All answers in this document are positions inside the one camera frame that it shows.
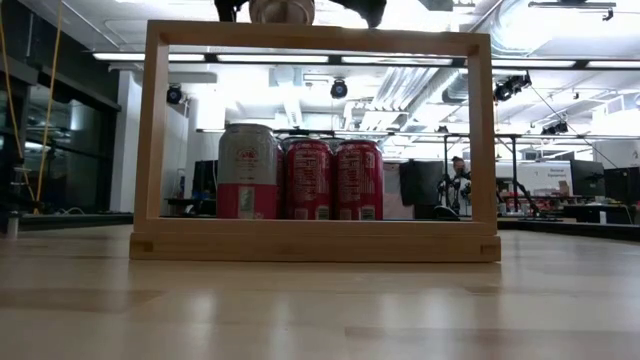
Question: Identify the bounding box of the white and pink soda can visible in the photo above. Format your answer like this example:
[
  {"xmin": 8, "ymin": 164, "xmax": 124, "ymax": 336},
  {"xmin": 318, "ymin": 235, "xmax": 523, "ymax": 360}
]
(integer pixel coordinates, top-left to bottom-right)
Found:
[{"xmin": 248, "ymin": 0, "xmax": 317, "ymax": 26}]

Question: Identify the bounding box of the silver soda can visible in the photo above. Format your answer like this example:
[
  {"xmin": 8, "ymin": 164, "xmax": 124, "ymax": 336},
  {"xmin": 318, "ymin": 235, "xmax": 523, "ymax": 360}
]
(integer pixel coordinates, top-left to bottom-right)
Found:
[{"xmin": 216, "ymin": 123, "xmax": 280, "ymax": 220}]

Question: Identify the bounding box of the red soda can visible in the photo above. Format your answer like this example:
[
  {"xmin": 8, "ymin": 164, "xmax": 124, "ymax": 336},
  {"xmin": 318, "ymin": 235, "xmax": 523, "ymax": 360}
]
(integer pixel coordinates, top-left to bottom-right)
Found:
[
  {"xmin": 333, "ymin": 139, "xmax": 385, "ymax": 221},
  {"xmin": 276, "ymin": 144, "xmax": 287, "ymax": 220}
]

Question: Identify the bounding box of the red Coca-Cola can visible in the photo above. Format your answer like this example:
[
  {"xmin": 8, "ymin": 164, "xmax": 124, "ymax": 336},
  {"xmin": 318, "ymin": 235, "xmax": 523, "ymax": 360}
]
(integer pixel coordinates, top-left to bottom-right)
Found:
[{"xmin": 283, "ymin": 138, "xmax": 335, "ymax": 221}]

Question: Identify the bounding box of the wooden slatted shelf rack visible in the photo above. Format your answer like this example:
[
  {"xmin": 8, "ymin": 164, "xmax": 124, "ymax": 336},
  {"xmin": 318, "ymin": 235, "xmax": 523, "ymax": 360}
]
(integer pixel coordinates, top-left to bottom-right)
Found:
[{"xmin": 128, "ymin": 19, "xmax": 502, "ymax": 264}]

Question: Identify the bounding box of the black ceiling lamp cluster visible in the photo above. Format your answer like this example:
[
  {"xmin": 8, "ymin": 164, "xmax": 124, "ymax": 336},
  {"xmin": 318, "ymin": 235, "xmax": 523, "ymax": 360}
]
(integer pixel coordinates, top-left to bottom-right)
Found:
[
  {"xmin": 493, "ymin": 72, "xmax": 533, "ymax": 102},
  {"xmin": 539, "ymin": 120, "xmax": 570, "ymax": 136}
]

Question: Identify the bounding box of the black monitor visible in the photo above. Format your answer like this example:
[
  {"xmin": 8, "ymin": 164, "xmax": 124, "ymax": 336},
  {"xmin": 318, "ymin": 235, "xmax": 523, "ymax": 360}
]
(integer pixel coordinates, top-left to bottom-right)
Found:
[
  {"xmin": 569, "ymin": 159, "xmax": 606, "ymax": 199},
  {"xmin": 603, "ymin": 167, "xmax": 640, "ymax": 206},
  {"xmin": 192, "ymin": 159, "xmax": 220, "ymax": 201}
]

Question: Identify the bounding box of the black cloth panel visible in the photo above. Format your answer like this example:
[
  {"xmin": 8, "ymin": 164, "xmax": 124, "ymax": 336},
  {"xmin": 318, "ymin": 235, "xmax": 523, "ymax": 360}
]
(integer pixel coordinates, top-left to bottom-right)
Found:
[{"xmin": 398, "ymin": 159, "xmax": 445, "ymax": 220}]

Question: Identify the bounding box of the standing person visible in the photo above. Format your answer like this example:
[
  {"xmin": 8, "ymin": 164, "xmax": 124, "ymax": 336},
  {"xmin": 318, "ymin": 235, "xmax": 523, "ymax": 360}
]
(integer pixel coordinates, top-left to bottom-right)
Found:
[{"xmin": 439, "ymin": 155, "xmax": 474, "ymax": 217}]

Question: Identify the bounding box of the white sign board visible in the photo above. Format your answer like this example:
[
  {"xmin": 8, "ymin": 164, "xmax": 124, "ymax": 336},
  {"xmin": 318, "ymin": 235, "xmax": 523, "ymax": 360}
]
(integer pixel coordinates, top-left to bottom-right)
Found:
[{"xmin": 519, "ymin": 160, "xmax": 574, "ymax": 197}]

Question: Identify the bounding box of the long ceiling light rail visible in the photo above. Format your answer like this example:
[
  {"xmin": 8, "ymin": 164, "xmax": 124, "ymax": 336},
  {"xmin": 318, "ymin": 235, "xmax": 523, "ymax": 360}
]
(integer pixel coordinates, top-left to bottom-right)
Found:
[{"xmin": 92, "ymin": 49, "xmax": 640, "ymax": 71}]

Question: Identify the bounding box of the silver ventilation duct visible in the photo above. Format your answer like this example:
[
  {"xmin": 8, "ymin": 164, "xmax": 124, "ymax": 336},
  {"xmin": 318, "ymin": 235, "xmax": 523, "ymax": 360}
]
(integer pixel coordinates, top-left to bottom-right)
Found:
[{"xmin": 442, "ymin": 69, "xmax": 470, "ymax": 105}]

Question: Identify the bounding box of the yellow cable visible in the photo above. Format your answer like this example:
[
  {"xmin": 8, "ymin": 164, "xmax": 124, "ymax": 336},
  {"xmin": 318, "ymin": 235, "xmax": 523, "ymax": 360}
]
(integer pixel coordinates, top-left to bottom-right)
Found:
[
  {"xmin": 0, "ymin": 9, "xmax": 37, "ymax": 204},
  {"xmin": 32, "ymin": 0, "xmax": 64, "ymax": 216}
]

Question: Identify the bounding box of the black aluminium table frame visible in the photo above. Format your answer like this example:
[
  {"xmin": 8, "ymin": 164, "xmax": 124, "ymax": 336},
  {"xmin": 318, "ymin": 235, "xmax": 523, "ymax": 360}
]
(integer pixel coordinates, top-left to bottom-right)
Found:
[{"xmin": 0, "ymin": 212, "xmax": 640, "ymax": 243}]

